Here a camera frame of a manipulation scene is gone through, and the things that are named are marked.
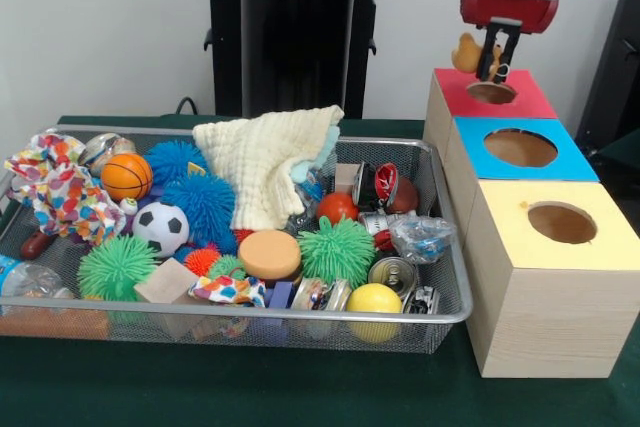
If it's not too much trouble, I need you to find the wooden box with three holes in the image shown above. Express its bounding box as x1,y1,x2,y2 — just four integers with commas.
423,67,640,379

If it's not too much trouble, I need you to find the black cable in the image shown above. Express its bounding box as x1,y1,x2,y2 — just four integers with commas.
174,95,201,116

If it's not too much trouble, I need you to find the plain wooden cube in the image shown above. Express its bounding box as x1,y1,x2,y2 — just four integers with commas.
133,257,200,304

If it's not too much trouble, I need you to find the large green spiky ball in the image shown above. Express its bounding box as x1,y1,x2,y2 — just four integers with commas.
297,216,377,292

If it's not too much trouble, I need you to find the silver wire mesh bin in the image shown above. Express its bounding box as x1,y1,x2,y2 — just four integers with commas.
0,124,474,357

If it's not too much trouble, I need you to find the dark green tablecloth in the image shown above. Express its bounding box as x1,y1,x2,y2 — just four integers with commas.
597,127,640,183
0,114,640,427

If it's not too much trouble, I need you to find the cream and mint cloth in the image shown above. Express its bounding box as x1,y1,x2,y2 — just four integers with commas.
191,105,346,231

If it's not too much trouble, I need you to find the black and white soccer ball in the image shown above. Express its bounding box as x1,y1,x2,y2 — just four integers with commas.
132,201,191,258

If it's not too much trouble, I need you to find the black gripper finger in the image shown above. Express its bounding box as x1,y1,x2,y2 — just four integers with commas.
477,23,500,80
493,28,521,83

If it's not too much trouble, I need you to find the green spiky rubber toy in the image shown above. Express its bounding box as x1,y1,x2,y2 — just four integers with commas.
77,235,160,302

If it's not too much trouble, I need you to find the round orange sponge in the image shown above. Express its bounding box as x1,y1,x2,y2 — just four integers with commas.
237,230,303,282

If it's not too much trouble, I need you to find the blue spiky toy with eyes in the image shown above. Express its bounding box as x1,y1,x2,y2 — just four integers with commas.
162,174,239,254

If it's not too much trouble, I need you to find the black monitor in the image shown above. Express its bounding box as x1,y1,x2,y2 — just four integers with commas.
574,0,640,148

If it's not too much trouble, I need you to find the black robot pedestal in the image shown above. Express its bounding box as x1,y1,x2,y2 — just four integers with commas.
193,0,401,121

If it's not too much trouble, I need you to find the orange toy basketball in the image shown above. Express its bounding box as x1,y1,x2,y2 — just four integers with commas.
100,152,154,201

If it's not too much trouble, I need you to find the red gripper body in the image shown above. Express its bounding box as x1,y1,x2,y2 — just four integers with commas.
459,0,560,37

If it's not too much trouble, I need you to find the large multicoloured patchwork cloth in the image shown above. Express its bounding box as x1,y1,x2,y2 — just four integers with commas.
3,132,126,247

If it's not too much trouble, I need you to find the yellow ball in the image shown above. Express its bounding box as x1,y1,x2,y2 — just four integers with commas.
344,282,404,345

